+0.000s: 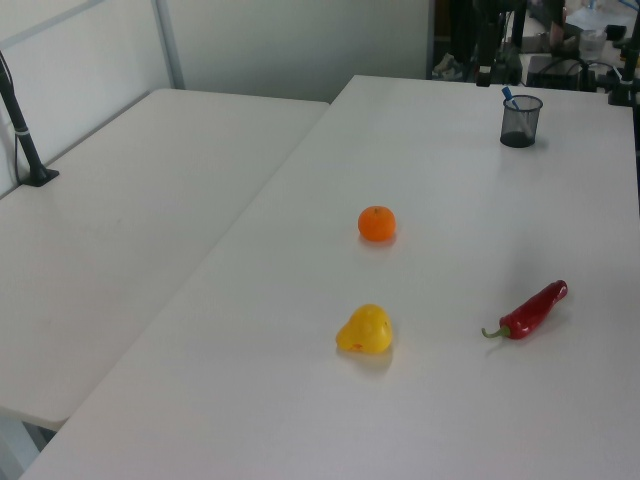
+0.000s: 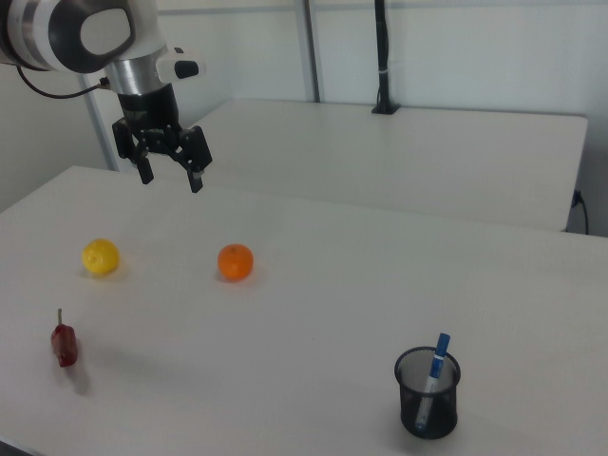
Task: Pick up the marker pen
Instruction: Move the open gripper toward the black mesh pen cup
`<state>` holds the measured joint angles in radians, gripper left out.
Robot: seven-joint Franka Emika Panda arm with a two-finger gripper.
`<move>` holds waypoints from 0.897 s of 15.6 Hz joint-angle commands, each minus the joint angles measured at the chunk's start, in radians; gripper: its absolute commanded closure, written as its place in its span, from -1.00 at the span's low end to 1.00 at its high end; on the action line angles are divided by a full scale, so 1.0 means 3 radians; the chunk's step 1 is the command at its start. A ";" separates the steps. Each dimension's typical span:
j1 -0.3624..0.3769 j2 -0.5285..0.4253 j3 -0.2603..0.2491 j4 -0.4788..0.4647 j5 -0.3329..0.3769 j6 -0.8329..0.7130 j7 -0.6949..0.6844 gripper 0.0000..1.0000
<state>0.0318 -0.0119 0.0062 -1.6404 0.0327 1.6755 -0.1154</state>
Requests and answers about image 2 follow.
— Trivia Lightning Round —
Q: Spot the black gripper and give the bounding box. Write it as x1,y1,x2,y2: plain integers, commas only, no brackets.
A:
111,84,214,194

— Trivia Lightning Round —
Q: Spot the blue white marker pen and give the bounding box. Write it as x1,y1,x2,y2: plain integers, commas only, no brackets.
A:
414,332,452,431

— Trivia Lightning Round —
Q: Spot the black mesh pen cup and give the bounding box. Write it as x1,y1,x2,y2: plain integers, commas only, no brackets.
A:
393,346,462,439

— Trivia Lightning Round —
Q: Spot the orange mandarin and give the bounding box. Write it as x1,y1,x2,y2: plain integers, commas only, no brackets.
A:
217,243,255,281

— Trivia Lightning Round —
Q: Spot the red chili pepper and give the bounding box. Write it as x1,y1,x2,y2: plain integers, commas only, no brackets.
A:
50,308,80,369

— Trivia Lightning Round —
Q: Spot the white adjacent table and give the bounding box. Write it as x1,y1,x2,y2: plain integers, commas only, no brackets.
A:
182,98,590,234

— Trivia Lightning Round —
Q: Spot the black pole with base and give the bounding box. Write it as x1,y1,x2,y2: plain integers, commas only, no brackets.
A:
370,0,402,116

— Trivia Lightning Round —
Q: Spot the thin grey partition post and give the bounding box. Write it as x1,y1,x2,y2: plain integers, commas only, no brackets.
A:
84,87,121,172

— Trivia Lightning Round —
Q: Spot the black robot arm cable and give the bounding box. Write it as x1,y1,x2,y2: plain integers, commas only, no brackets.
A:
15,64,113,101

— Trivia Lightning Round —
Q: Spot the black wall plug cable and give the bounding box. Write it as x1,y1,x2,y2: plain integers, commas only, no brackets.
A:
571,188,591,236

